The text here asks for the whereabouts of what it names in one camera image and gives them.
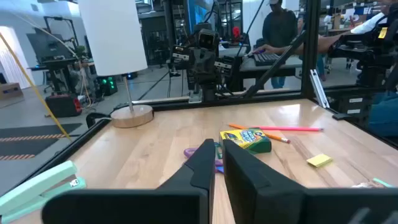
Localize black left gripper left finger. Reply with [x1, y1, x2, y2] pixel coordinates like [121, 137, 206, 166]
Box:
[42, 138, 216, 224]

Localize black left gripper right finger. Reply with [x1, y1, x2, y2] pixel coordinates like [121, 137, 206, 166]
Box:
[222, 139, 398, 224]

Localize cardboard box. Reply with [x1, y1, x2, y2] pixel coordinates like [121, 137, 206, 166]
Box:
[0, 82, 24, 101]

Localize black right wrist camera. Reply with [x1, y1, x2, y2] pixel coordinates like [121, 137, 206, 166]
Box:
[198, 29, 217, 49]

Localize red black equipment case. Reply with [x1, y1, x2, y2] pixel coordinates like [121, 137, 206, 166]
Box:
[45, 93, 83, 119]

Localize orange pencil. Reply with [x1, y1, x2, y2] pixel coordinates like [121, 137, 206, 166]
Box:
[228, 123, 291, 144]

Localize silver metal bracket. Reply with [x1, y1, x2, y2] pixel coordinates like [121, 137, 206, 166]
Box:
[308, 68, 331, 110]

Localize yellow hose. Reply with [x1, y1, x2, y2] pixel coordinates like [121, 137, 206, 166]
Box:
[0, 32, 73, 141]

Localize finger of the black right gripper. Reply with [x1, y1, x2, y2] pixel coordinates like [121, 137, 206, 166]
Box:
[190, 49, 205, 79]
[204, 49, 218, 80]

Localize mint green stapler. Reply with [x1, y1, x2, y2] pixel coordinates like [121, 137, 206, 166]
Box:
[0, 160, 87, 224]

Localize computer with green lights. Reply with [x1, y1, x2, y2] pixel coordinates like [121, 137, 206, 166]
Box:
[95, 75, 119, 97]

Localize pink pencil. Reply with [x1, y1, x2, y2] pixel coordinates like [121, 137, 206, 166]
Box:
[248, 125, 324, 133]

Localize green yellow crayon box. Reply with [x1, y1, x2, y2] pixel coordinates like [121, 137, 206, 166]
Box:
[219, 128, 272, 155]

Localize black aluminium table frame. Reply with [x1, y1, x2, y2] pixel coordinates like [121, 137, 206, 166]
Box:
[0, 0, 398, 200]

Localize black chair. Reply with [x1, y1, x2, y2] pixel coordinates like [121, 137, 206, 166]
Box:
[327, 2, 398, 90]

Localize yellow eraser block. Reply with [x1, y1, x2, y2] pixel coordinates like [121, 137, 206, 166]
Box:
[306, 153, 333, 168]

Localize purple handled scissors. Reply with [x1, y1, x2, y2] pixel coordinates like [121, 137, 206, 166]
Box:
[183, 142, 224, 174]

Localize white shade wooden base lamp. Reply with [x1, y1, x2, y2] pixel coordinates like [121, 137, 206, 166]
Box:
[77, 0, 155, 129]

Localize black keyboard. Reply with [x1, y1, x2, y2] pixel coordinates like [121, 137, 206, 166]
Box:
[252, 52, 282, 67]

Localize standing person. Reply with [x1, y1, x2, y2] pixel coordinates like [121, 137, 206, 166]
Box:
[262, 0, 299, 90]

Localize grey desk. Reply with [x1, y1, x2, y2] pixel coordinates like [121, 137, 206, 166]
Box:
[238, 55, 304, 80]

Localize seated person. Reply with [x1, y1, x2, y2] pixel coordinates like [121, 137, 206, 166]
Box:
[253, 0, 398, 138]

